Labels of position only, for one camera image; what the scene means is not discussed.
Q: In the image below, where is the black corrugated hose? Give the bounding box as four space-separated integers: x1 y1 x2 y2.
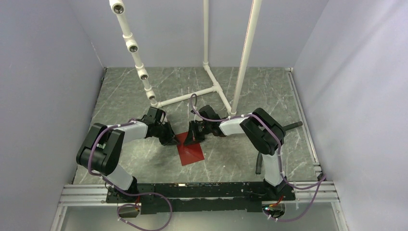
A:
255 121 304 175

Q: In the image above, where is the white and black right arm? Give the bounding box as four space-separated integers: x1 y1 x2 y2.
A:
183 105 286 200

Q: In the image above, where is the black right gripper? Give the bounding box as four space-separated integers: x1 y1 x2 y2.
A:
183 121 211 147

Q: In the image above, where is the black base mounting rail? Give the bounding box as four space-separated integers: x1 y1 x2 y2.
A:
106 181 295 215

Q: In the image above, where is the red paper envelope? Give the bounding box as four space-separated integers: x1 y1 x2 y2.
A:
176 132 204 166

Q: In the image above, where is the white PVC pipe frame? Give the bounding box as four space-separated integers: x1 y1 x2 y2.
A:
108 0 263 117

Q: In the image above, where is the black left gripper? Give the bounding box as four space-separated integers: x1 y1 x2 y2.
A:
155 120 181 146

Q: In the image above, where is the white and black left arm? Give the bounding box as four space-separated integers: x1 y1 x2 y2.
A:
76 107 180 202

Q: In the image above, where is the aluminium extrusion frame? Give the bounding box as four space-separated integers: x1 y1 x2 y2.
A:
51 181 349 231

